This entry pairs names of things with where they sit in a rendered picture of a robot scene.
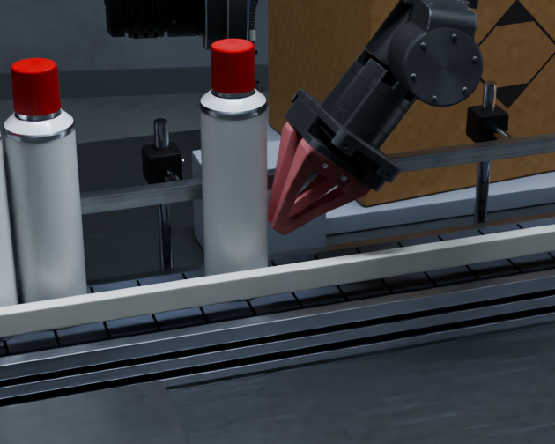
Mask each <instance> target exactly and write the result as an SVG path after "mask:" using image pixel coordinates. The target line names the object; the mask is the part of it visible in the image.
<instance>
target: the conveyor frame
mask: <svg viewBox="0 0 555 444"><path fill-rule="evenodd" d="M545 218H555V212H552V213H545V214H539V215H534V216H527V217H521V218H510V219H504V220H498V221H492V222H485V223H479V224H473V225H467V226H456V227H449V228H443V229H438V230H432V231H425V232H419V233H407V234H402V235H396V236H389V237H383V238H377V239H371V240H360V241H354V242H347V243H342V244H336V245H329V246H323V247H317V248H306V249H300V250H293V251H287V252H281V253H276V254H269V255H268V260H270V262H271V260H272V259H277V258H283V257H288V256H295V255H306V254H313V255H314V256H315V253H318V252H324V251H330V250H336V249H342V248H356V250H357V247H359V246H365V245H372V244H378V243H383V242H390V241H396V243H397V242H398V241H401V240H407V239H413V238H419V237H426V236H432V235H437V237H438V235H439V234H444V233H455V232H461V231H467V230H473V229H476V230H477V231H478V229H479V228H485V227H491V226H503V225H508V224H516V225H517V223H521V222H527V221H532V220H539V219H545ZM193 270H204V264H198V265H191V266H185V267H180V268H173V269H167V270H155V271H149V272H144V273H137V274H131V275H125V276H119V277H108V278H102V279H95V280H89V281H86V286H89V287H90V290H91V293H93V291H92V286H93V285H104V284H110V283H115V282H122V281H128V280H134V279H135V280H136V281H137V285H138V286H139V284H138V279H139V278H151V277H157V276H163V275H169V274H175V273H181V274H182V276H183V272H187V271H193ZM183 278H184V277H183ZM184 280H185V278H184ZM554 324H555V269H551V270H540V271H535V272H530V273H523V274H518V275H513V276H507V277H496V278H491V279H486V280H479V281H474V282H469V283H463V284H457V285H447V286H442V287H435V288H430V289H425V290H419V291H413V292H403V293H398V294H391V295H386V296H381V297H375V298H369V299H363V300H354V301H348V302H342V303H337V304H331V305H326V306H319V307H310V308H304V309H298V310H293V311H287V312H282V313H275V314H266V315H260V316H254V317H249V318H243V319H238V320H231V321H226V322H216V323H210V324H204V325H199V326H194V327H187V328H182V329H172V330H166V331H160V332H155V333H150V334H143V335H138V336H133V337H122V338H116V339H111V340H106V341H99V342H94V343H89V344H78V345H72V346H67V347H62V348H55V349H50V350H45V351H34V352H28V353H23V354H18V355H11V356H6V357H1V358H0V408H1V407H6V406H12V405H16V404H22V403H31V402H37V401H42V400H48V399H53V398H57V397H63V396H73V395H78V394H84V393H89V392H93V391H99V390H104V389H114V388H120V387H125V386H129V385H135V384H140V383H146V382H151V381H163V382H164V384H165V386H166V390H167V392H168V391H174V390H179V389H188V388H194V387H199V386H203V385H209V384H214V383H220V382H224V381H234V380H239V379H245V378H249V377H255V376H260V375H266V374H274V373H280V372H285V371H290V370H295V369H301V368H306V367H311V366H320V365H326V364H331V363H336V362H341V361H346V360H352V359H361V358H366V357H372V356H376V355H382V354H387V353H392V352H401V351H407V350H412V349H417V348H422V347H427V346H433V345H438V344H447V343H453V342H458V341H463V340H468V339H473V338H479V337H488V336H493V335H498V334H504V333H508V332H514V331H519V330H525V329H534V328H539V327H544V326H550V325H554Z"/></svg>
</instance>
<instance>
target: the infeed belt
mask: <svg viewBox="0 0 555 444"><path fill-rule="evenodd" d="M550 225H555V218H545V219H539V220H532V221H527V222H521V223H517V225H516V224H508V225H503V226H491V227H485V228H479V229H478V231H477V230H476V229H473V230H467V231H461V232H455V233H444V234H439V235H438V237H437V235H432V236H426V237H419V238H413V239H407V240H399V241H398V242H397V243H396V241H390V242H383V243H378V244H372V245H365V246H359V247H357V250H356V248H342V249H336V250H330V251H324V252H318V253H314V255H313V254H306V255H295V256H288V257H283V258H277V259H272V260H271V262H270V260H268V267H273V266H279V265H286V264H291V263H303V262H309V261H314V260H321V259H327V258H332V257H339V256H345V255H356V254H362V253H367V252H374V251H380V250H385V249H392V248H402V247H409V246H415V245H421V244H426V243H433V242H439V241H450V240H456V239H461V238H468V237H474V236H479V235H486V234H492V233H503V232H509V231H514V230H521V229H527V228H533V227H539V226H550ZM551 269H555V251H554V252H548V253H542V254H536V255H526V256H520V257H515V258H508V259H503V260H498V261H491V262H486V263H475V264H469V265H463V266H458V267H452V268H446V269H440V270H430V271H424V272H419V273H412V274H407V275H402V276H395V277H385V278H379V279H373V280H367V281H362V282H356V283H350V284H344V285H334V286H328V287H323V288H316V289H311V290H305V291H299V292H289V293H283V294H278V295H271V296H266V297H260V298H254V299H250V300H239V301H232V302H227V303H220V304H215V305H209V306H203V307H192V308H187V309H182V310H175V311H170V312H164V313H158V314H148V315H142V316H136V317H130V318H124V319H119V320H113V321H107V322H96V323H91V324H86V325H79V326H74V327H69V328H67V329H58V330H46V331H40V332H34V333H28V334H23V335H17V336H13V337H11V338H9V339H7V340H5V341H3V342H1V343H0V358H1V357H6V356H11V355H18V354H23V353H28V352H39V351H45V350H50V349H55V348H62V347H67V346H72V345H78V344H89V343H94V342H99V341H106V340H111V339H116V338H122V337H133V336H138V335H143V334H150V333H155V332H160V331H166V330H172V329H182V328H187V327H194V326H199V325H204V324H210V323H216V322H226V321H231V320H238V319H243V318H249V317H254V316H260V315H270V314H275V313H282V312H287V311H293V310H298V309H304V308H310V307H319V306H326V305H331V304H337V303H342V302H348V301H354V300H363V299H369V298H375V297H381V296H386V295H391V294H398V293H403V292H413V291H419V290H425V289H430V288H435V287H442V286H447V285H457V284H463V283H469V282H474V281H479V280H486V279H491V278H501V277H507V276H513V275H518V274H523V273H530V272H535V271H540V270H551ZM183 277H184V278H185V279H191V278H202V277H204V270H193V271H187V272H183V276H182V274H181V273H175V274H169V275H163V276H157V277H146V278H139V279H138V284H139V286H144V285H156V284H161V283H167V282H174V281H179V280H184V278H183ZM132 287H138V285H137V281H136V280H135V279H134V280H128V281H122V282H115V283H110V284H104V285H93V286H92V292H93V293H97V292H108V291H114V290H121V289H126V288H132Z"/></svg>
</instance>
